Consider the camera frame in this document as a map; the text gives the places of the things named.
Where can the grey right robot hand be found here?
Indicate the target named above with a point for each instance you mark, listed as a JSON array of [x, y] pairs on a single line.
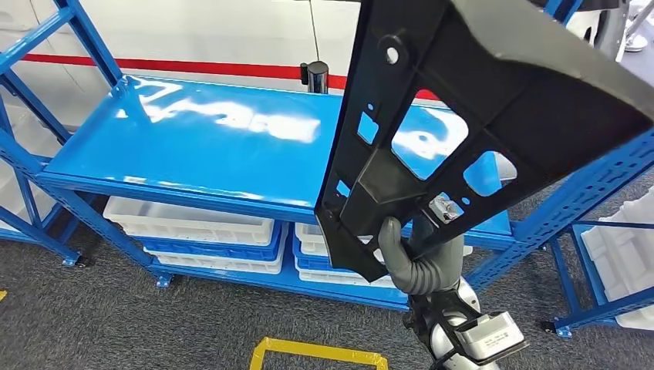
[[434, 270]]

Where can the black plastic frame part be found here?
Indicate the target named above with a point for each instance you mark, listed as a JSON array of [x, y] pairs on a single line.
[[511, 92]]

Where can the blue metal shelf rack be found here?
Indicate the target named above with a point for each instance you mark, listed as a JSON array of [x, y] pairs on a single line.
[[587, 194], [204, 153]]

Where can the yellow floor tape square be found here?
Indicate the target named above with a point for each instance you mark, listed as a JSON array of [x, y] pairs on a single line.
[[317, 351]]

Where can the red barrier belt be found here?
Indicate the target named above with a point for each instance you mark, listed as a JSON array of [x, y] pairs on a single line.
[[337, 81], [179, 66]]

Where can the white chair base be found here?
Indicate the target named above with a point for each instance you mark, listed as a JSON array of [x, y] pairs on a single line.
[[636, 41]]

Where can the white vehicle body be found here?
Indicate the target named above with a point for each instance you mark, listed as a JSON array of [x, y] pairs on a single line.
[[204, 30]]

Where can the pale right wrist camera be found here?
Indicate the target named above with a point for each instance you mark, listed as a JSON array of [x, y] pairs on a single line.
[[490, 334]]

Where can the black stanchion post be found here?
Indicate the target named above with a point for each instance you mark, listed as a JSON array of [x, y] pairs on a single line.
[[318, 76]]

